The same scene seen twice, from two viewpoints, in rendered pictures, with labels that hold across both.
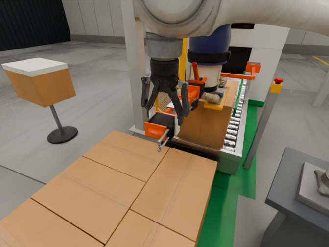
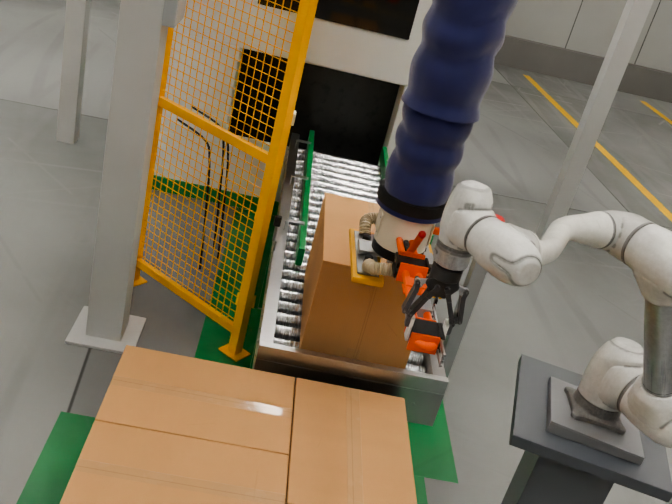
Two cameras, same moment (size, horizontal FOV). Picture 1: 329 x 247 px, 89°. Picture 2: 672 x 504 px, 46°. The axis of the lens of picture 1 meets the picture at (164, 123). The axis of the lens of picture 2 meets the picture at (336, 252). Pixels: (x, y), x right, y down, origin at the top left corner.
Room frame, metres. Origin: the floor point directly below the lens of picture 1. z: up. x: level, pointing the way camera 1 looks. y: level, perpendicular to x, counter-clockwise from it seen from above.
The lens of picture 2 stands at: (-0.86, 1.14, 2.21)
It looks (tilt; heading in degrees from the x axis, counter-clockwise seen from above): 27 degrees down; 328
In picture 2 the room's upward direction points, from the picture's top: 15 degrees clockwise
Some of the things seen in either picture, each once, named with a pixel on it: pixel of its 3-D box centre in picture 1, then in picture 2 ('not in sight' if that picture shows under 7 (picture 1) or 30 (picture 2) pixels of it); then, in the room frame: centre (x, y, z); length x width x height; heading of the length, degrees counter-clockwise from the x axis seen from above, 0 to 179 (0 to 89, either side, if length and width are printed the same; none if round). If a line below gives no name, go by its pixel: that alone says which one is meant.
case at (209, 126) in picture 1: (208, 108); (362, 278); (1.40, -0.42, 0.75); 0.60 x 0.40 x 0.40; 155
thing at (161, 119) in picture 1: (160, 125); (421, 334); (0.46, 0.01, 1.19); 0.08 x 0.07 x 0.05; 156
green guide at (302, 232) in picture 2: not in sight; (299, 184); (2.56, -0.67, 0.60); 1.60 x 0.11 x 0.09; 155
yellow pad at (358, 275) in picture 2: not in sight; (366, 252); (1.04, -0.16, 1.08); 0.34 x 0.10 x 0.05; 156
